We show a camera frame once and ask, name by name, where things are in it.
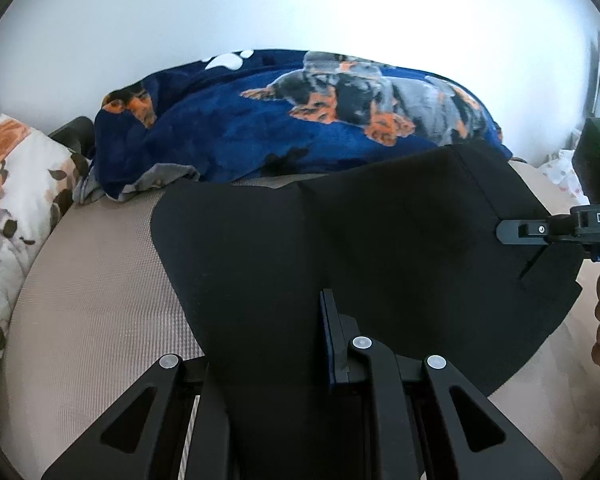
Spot blue dog print blanket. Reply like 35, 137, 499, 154
74, 50, 503, 204

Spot white orange floral pillow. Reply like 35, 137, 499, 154
0, 113, 88, 362

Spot black pants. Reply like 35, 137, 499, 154
150, 144, 583, 479

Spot white dotted bedsheet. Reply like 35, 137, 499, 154
539, 129, 590, 205

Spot black object behind pillow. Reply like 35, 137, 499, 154
48, 116, 95, 158

